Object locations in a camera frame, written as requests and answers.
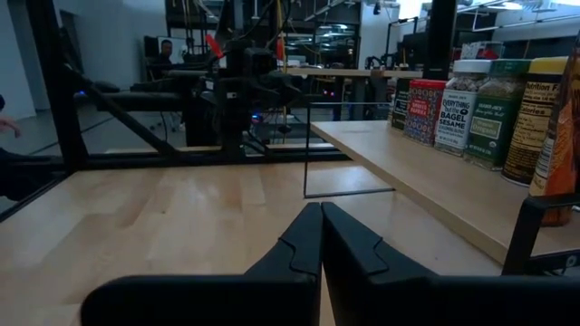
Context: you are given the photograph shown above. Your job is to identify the computer monitor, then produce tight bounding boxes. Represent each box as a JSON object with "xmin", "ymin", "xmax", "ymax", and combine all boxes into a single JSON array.
[{"xmin": 143, "ymin": 34, "xmax": 189, "ymax": 65}]

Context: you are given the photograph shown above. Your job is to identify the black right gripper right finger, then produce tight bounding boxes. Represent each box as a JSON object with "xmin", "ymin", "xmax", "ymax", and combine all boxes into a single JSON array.
[{"xmin": 321, "ymin": 202, "xmax": 439, "ymax": 284}]

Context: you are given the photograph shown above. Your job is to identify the person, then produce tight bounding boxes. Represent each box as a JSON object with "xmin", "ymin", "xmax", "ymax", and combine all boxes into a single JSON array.
[
  {"xmin": 156, "ymin": 39, "xmax": 176, "ymax": 65},
  {"xmin": 0, "ymin": 92, "xmax": 60, "ymax": 203}
]

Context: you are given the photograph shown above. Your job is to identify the yellow-lid brown spice bottle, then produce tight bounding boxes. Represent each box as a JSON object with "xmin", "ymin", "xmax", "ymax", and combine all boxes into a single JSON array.
[{"xmin": 501, "ymin": 56, "xmax": 570, "ymax": 187}]

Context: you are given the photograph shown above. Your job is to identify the wooden shelf black metal legs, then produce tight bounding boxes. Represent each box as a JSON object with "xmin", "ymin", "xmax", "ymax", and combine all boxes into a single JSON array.
[{"xmin": 302, "ymin": 67, "xmax": 580, "ymax": 277}]

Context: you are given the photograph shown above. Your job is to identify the dark green spice tin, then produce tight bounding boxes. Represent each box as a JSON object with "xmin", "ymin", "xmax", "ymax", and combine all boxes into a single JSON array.
[{"xmin": 390, "ymin": 77, "xmax": 411, "ymax": 132}]

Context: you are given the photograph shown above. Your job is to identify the spice packet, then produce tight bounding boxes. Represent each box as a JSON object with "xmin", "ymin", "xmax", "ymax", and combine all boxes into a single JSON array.
[{"xmin": 528, "ymin": 31, "xmax": 580, "ymax": 227}]

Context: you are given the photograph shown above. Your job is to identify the white-lid bagel sesame jar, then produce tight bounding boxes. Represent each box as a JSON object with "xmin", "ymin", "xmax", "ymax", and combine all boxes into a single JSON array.
[{"xmin": 433, "ymin": 59, "xmax": 493, "ymax": 158}]

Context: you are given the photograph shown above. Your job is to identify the wooden background table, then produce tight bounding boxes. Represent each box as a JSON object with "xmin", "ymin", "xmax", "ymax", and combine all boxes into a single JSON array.
[{"xmin": 280, "ymin": 66, "xmax": 425, "ymax": 79}]

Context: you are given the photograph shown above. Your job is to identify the green-lid oregano jar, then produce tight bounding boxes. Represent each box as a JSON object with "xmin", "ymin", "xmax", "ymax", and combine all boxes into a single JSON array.
[{"xmin": 464, "ymin": 58, "xmax": 532, "ymax": 172}]

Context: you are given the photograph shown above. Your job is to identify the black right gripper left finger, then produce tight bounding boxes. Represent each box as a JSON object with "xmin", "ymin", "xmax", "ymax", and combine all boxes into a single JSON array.
[{"xmin": 244, "ymin": 202, "xmax": 324, "ymax": 278}]

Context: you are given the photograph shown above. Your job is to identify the red smoked paprika tin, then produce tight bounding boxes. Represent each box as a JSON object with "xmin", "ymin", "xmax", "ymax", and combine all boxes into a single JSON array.
[{"xmin": 402, "ymin": 79, "xmax": 448, "ymax": 147}]

